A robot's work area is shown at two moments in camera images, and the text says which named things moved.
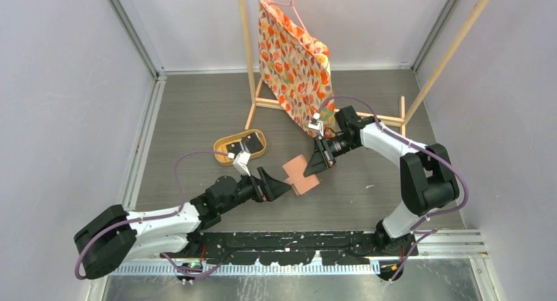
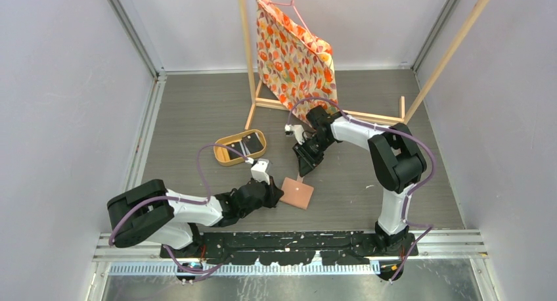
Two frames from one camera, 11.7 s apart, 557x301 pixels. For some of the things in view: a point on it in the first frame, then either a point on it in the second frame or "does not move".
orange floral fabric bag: [295, 66] does not move
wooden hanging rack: [404, 117] does not move
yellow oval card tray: [251, 140] does not move
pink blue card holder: [295, 169] -> [296, 193]
